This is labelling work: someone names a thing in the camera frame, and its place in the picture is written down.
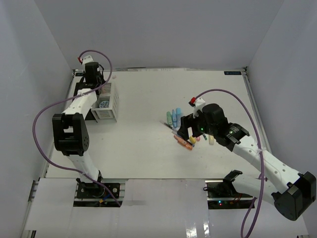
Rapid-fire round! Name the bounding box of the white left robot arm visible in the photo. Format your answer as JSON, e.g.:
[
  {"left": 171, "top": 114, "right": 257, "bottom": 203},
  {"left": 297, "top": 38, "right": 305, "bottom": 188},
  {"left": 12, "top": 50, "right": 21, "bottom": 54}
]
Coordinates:
[{"left": 52, "top": 61, "right": 105, "bottom": 198}]

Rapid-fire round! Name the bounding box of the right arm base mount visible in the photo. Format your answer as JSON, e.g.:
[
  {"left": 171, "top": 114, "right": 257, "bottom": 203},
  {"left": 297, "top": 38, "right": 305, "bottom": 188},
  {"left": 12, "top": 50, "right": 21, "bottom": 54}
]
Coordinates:
[{"left": 203, "top": 180, "right": 253, "bottom": 210}]

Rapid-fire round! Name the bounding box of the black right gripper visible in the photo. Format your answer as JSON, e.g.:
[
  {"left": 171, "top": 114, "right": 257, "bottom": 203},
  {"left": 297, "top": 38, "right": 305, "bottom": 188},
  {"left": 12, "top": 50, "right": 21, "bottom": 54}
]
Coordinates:
[{"left": 177, "top": 110, "right": 216, "bottom": 141}]

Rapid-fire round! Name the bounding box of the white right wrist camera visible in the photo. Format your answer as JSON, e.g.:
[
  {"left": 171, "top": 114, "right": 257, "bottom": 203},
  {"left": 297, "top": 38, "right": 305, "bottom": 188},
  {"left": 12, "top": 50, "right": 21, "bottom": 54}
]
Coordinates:
[{"left": 189, "top": 97, "right": 206, "bottom": 118}]

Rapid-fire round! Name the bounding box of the light blue L-point highlighter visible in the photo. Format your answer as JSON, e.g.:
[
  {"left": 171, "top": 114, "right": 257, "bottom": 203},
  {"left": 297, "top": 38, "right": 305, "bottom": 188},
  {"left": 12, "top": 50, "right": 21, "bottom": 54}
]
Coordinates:
[{"left": 176, "top": 108, "right": 182, "bottom": 127}]

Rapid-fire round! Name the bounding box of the green capped highlighter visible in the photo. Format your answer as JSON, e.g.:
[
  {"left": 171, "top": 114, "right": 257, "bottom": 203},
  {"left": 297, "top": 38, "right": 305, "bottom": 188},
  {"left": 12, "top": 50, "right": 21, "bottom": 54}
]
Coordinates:
[{"left": 166, "top": 111, "right": 173, "bottom": 125}]

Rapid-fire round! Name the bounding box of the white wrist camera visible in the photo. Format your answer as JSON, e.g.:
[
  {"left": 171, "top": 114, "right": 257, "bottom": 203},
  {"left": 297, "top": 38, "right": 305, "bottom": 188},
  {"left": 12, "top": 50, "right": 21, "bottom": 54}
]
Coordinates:
[
  {"left": 77, "top": 55, "right": 94, "bottom": 67},
  {"left": 189, "top": 97, "right": 206, "bottom": 118}
]

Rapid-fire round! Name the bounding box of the black slotted organizer box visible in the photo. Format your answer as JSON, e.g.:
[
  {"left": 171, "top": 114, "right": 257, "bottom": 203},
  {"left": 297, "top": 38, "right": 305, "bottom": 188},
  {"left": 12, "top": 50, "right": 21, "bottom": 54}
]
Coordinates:
[{"left": 73, "top": 82, "right": 97, "bottom": 120}]

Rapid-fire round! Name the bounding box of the yellow highlighter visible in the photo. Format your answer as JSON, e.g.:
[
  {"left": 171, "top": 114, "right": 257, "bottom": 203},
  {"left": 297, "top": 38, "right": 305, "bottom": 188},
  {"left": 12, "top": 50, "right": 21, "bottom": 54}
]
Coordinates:
[{"left": 209, "top": 135, "right": 214, "bottom": 145}]

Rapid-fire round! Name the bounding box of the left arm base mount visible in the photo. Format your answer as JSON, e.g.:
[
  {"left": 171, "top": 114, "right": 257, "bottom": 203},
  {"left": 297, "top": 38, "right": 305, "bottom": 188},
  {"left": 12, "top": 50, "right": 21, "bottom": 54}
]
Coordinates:
[{"left": 73, "top": 182, "right": 124, "bottom": 208}]

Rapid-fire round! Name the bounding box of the black gel pen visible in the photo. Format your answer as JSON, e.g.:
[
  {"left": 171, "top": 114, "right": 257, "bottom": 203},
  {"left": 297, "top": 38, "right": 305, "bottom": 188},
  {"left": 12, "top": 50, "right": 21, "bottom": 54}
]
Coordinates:
[{"left": 160, "top": 120, "right": 177, "bottom": 134}]

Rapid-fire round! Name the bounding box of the yellow highlighter cap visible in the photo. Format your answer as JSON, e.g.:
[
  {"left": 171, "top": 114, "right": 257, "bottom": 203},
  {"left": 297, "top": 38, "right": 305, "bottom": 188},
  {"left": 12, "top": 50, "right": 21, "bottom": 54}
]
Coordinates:
[{"left": 189, "top": 136, "right": 197, "bottom": 145}]

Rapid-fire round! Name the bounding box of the blue gel pen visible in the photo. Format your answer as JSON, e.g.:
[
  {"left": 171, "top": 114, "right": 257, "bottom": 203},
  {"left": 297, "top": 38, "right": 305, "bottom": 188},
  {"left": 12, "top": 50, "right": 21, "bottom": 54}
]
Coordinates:
[{"left": 172, "top": 131, "right": 195, "bottom": 147}]

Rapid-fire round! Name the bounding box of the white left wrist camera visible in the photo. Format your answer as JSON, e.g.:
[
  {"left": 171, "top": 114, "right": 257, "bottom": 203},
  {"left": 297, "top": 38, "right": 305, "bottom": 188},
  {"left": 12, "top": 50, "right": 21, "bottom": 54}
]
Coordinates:
[{"left": 77, "top": 55, "right": 94, "bottom": 67}]

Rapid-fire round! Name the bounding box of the blue uncapped highlighter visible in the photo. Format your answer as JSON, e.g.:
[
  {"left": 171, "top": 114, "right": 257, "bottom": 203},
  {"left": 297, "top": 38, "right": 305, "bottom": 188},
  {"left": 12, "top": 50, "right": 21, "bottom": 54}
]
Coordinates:
[{"left": 172, "top": 109, "right": 177, "bottom": 128}]

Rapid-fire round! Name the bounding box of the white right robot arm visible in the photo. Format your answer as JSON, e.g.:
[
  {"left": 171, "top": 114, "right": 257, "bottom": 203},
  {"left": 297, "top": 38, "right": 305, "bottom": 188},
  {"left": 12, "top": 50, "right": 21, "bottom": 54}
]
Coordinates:
[{"left": 177, "top": 103, "right": 317, "bottom": 221}]

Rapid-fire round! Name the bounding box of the white slotted organizer box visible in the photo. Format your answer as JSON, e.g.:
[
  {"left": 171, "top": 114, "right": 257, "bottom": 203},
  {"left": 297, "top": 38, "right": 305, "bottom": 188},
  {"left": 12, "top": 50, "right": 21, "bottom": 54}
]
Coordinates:
[{"left": 91, "top": 82, "right": 119, "bottom": 122}]

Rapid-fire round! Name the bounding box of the orange highlighter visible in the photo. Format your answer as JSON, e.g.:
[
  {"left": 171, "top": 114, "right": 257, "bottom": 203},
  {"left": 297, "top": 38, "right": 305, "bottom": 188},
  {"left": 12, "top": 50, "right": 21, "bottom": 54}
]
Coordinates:
[{"left": 173, "top": 135, "right": 193, "bottom": 151}]

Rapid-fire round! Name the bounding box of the blue white tape roll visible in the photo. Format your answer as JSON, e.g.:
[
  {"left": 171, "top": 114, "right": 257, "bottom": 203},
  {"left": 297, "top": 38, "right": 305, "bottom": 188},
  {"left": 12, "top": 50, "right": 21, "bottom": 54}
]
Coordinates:
[{"left": 99, "top": 100, "right": 109, "bottom": 108}]

